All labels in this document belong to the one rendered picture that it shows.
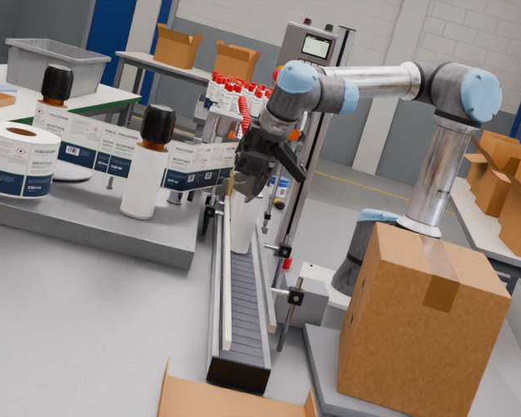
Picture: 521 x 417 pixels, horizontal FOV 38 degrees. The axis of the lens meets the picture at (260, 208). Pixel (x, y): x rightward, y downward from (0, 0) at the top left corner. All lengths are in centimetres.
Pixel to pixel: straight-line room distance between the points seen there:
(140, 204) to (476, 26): 803
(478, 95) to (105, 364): 103
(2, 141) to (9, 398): 88
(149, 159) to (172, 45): 586
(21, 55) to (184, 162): 204
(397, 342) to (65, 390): 58
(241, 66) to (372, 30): 251
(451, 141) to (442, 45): 787
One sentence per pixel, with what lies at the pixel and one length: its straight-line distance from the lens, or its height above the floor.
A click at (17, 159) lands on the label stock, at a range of 197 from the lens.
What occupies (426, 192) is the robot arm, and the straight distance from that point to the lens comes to 189.
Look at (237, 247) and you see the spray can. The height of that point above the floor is 90.
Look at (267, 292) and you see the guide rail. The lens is 150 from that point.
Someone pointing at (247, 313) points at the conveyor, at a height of 88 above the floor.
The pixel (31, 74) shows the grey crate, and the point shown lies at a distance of 413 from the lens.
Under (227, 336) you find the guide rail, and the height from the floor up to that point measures 92.
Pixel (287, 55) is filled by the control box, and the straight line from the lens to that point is 218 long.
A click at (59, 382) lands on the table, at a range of 129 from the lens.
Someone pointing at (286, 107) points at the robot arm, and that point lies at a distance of 159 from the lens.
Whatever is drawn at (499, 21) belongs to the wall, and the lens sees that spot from 980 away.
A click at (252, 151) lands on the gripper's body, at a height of 118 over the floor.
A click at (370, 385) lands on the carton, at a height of 88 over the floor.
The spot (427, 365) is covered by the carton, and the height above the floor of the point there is 95.
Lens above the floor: 146
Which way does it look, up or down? 13 degrees down
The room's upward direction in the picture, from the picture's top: 16 degrees clockwise
